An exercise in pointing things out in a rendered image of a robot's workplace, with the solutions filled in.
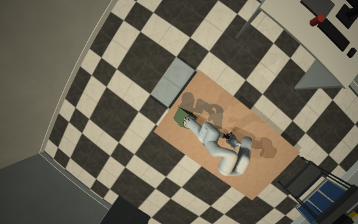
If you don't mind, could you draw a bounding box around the tan mat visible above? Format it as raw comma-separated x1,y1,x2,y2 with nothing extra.
218,140,224,147

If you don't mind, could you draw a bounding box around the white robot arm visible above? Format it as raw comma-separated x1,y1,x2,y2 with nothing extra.
184,116,252,176

